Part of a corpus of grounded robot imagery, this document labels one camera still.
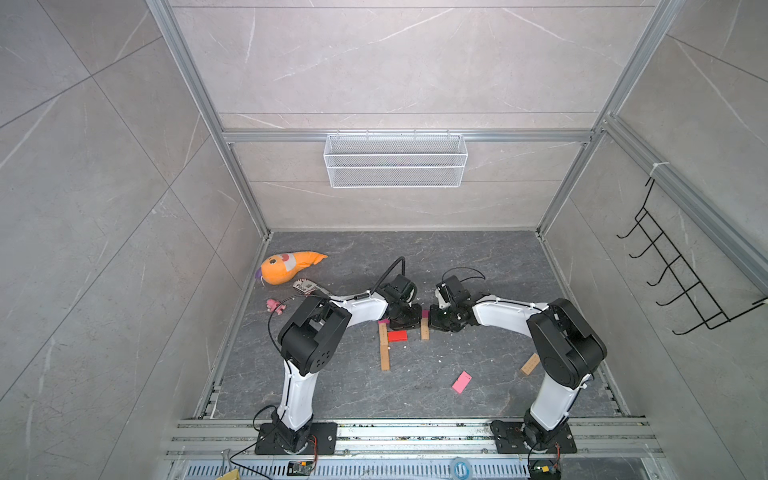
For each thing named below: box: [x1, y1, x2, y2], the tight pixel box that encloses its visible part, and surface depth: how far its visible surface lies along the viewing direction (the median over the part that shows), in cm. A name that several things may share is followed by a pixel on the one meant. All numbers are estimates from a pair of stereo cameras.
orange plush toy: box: [260, 251, 328, 285], surface depth 102 cm
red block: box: [387, 330, 409, 342], surface depth 92 cm
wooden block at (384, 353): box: [380, 336, 390, 371], surface depth 89 cm
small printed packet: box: [292, 278, 332, 297], surface depth 103 cm
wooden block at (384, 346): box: [379, 323, 389, 353], surface depth 92 cm
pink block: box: [451, 371, 473, 394], surface depth 83 cm
